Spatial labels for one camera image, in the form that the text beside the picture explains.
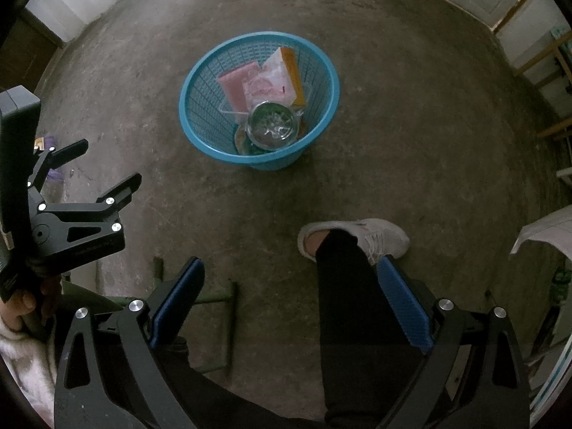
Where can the purple and yellow broom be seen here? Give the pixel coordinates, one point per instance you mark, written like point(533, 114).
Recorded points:
point(50, 140)

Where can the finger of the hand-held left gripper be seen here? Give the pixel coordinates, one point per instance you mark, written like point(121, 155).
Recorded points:
point(120, 192)
point(67, 151)

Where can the pink patterned packet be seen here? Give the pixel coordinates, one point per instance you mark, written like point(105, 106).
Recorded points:
point(237, 85)

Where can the green plastic bottle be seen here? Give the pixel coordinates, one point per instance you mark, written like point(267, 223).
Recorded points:
point(272, 125)

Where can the person's leg black trousers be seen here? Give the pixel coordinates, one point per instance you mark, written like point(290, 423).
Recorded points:
point(344, 299)

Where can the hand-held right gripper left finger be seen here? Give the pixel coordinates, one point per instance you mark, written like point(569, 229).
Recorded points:
point(178, 299)

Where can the clear printed plastic bag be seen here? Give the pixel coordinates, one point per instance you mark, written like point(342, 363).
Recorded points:
point(268, 85)

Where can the orange and white carton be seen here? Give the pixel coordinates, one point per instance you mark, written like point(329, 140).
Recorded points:
point(295, 76)

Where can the person's left hand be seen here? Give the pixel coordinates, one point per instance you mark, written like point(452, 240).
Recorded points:
point(20, 308)

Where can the dark wooden door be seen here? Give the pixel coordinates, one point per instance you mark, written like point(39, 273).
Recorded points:
point(27, 58)

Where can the orange snack wrapper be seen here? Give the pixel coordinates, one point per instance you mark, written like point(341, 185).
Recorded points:
point(241, 143)

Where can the green metal stool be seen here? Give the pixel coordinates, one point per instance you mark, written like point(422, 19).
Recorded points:
point(231, 330)

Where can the blue plastic basket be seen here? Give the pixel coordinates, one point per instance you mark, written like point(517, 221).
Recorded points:
point(203, 98)

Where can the white sneaker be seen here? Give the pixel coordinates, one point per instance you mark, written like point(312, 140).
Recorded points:
point(384, 237)

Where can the wooden side table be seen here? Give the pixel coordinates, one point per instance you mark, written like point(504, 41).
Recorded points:
point(543, 58)

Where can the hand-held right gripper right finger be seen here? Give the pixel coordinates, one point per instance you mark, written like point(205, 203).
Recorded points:
point(402, 304)

